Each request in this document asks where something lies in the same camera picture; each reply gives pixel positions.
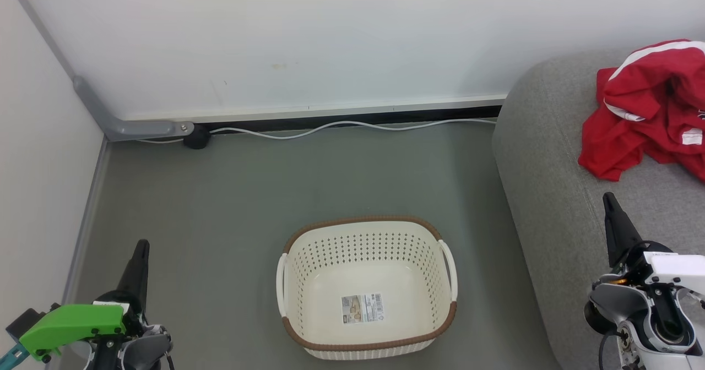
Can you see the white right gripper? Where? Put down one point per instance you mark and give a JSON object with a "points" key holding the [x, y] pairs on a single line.
{"points": [[680, 271]]}

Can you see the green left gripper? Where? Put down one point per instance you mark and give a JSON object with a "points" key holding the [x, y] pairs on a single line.
{"points": [[71, 321]]}

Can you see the red garment with white tag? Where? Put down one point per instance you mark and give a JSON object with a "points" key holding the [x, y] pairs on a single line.
{"points": [[611, 150]]}

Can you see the red garment with white band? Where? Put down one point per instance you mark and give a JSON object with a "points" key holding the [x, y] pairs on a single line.
{"points": [[650, 83]]}

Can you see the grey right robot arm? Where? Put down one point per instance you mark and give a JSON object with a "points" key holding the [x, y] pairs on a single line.
{"points": [[633, 309]]}

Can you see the grey fabric sofa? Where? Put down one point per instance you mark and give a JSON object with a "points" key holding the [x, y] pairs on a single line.
{"points": [[551, 139]]}

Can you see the black round floor plug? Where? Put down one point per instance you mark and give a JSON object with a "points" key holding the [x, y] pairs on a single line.
{"points": [[197, 137]]}

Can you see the barcode label sticker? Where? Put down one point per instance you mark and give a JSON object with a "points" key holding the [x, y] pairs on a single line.
{"points": [[362, 308]]}

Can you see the cream perforated laundry basket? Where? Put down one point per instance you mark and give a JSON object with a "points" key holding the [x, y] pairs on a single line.
{"points": [[363, 249]]}

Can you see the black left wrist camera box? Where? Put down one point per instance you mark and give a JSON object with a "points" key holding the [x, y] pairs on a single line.
{"points": [[22, 321]]}

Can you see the teal left camera connector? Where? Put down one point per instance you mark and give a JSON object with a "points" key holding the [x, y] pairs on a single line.
{"points": [[10, 355]]}

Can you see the silver wall base rail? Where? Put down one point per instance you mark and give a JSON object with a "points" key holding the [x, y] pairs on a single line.
{"points": [[330, 109]]}

